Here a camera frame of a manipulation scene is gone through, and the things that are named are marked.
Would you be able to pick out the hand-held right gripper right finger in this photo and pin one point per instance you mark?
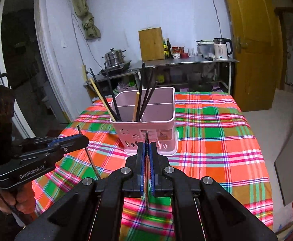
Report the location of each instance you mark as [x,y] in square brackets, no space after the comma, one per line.
[152,175]

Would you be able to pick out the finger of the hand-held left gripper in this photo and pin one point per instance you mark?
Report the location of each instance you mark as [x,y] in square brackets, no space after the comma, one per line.
[66,139]
[73,146]

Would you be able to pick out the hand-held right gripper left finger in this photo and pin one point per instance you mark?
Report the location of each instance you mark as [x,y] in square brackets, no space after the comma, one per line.
[142,170]

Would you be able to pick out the pink chopstick basket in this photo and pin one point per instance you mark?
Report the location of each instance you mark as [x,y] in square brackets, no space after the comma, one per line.
[161,110]

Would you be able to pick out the person's left hand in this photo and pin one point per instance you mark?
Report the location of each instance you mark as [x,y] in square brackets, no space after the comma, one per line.
[24,200]

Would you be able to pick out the plaid tablecloth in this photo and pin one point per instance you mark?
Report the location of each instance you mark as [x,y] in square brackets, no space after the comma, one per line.
[211,143]

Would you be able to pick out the yellowed power strip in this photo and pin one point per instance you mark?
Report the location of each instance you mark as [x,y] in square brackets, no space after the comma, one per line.
[84,71]

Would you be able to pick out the low steel table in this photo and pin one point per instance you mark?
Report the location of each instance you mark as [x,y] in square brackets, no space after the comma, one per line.
[121,76]

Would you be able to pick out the induction stove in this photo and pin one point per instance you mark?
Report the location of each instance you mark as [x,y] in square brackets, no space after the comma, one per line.
[121,67]

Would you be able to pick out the steel steamer pot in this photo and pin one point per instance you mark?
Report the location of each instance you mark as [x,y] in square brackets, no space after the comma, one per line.
[114,55]

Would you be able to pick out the black wok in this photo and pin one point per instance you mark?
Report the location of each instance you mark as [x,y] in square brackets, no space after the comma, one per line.
[199,86]

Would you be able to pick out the green hanging cloth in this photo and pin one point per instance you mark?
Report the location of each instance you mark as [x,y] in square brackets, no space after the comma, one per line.
[87,22]

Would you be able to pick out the tall steel table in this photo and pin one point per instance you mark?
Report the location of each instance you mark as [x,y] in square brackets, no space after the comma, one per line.
[186,60]

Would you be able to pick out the large red jar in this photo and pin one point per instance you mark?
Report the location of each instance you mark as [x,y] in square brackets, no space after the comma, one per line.
[176,53]

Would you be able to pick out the yellow label bottle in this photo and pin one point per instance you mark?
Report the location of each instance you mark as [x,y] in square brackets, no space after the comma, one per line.
[165,49]

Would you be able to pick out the small red jar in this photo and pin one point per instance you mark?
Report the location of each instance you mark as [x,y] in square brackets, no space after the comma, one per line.
[185,54]

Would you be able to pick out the dark glass bottle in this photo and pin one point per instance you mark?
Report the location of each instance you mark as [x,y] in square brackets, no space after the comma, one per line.
[168,47]

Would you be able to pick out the wooden cutting board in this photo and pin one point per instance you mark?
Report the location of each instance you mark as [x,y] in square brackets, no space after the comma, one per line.
[151,44]

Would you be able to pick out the clear drinking glass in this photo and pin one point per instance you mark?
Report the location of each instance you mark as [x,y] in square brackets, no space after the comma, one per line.
[191,52]

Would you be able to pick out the black kitchen knife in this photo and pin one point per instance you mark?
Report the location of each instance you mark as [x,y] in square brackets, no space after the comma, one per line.
[208,58]

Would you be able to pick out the clear plastic container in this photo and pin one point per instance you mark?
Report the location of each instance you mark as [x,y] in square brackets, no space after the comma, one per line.
[205,50]

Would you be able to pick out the grey board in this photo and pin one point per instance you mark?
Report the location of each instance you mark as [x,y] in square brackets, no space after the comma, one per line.
[291,160]

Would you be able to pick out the white electric kettle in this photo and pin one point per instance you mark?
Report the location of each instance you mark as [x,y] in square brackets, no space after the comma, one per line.
[220,50]

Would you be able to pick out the yellow wooden door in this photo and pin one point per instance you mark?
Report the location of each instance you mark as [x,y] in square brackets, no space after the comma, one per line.
[257,55]

